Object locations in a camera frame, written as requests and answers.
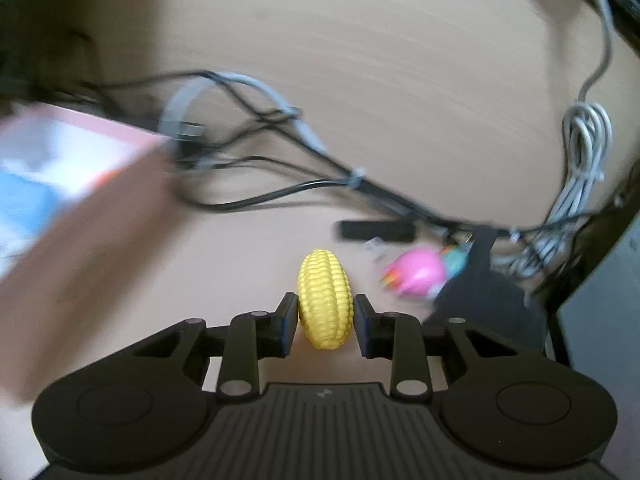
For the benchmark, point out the yellow toy corn cob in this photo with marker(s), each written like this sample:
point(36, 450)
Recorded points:
point(325, 300)

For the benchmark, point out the grey box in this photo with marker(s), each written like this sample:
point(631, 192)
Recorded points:
point(600, 340)

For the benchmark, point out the pink pig toy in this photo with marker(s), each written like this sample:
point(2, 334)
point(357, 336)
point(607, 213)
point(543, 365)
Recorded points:
point(417, 272)

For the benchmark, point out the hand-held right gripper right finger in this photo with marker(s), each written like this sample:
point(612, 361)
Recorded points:
point(359, 322)

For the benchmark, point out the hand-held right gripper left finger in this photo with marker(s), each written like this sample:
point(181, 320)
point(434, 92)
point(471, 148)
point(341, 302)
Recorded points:
point(291, 321)

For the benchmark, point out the black flat object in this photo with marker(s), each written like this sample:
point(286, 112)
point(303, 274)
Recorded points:
point(490, 305)

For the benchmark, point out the black stick adapter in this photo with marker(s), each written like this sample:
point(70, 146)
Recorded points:
point(375, 230)

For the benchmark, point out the cardboard box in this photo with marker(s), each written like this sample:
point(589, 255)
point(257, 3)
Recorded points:
point(85, 240)

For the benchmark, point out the wooden desktop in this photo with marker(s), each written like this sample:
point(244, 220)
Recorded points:
point(375, 60)

